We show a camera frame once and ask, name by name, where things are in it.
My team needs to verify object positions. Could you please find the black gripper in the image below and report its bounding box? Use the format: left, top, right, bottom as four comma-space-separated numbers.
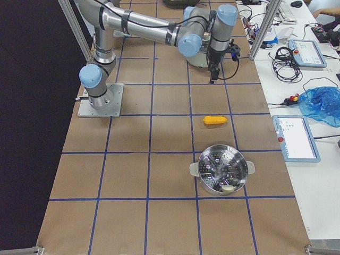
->
207, 38, 241, 84

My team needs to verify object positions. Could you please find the yellow plastic corn cob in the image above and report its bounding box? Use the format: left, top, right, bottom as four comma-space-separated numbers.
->
203, 116, 227, 125

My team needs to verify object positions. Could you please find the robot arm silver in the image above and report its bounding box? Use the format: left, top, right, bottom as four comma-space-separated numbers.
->
79, 1, 240, 111

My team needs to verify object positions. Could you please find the white paper box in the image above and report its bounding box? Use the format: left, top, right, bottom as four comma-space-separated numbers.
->
263, 26, 294, 44

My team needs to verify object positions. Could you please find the black emergency stop box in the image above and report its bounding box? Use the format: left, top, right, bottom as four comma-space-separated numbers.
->
282, 93, 299, 106

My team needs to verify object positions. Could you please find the steel steamer basket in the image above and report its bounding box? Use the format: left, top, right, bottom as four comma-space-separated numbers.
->
189, 144, 256, 196

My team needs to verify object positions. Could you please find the far teach pendant tablet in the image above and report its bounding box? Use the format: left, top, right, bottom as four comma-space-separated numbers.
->
288, 39, 327, 68

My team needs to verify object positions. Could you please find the teach pendant tablet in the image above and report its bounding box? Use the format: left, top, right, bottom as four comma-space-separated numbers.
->
288, 39, 327, 68
272, 115, 321, 163

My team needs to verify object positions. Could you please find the white keyboard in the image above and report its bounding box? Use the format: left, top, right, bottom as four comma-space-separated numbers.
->
277, 2, 297, 24

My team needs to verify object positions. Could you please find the near teach pendant tablet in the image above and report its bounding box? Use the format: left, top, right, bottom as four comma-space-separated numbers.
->
272, 115, 321, 163

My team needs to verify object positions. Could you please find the blue plastic bag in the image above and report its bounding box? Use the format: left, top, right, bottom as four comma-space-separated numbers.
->
297, 87, 339, 128

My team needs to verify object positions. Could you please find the coiled black cable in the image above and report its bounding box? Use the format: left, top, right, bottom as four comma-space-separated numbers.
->
268, 46, 303, 82

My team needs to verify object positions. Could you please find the aluminium frame post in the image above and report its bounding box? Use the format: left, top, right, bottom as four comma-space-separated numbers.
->
249, 0, 281, 61

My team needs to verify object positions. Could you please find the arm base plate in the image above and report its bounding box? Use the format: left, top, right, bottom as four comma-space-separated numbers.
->
78, 83, 124, 117

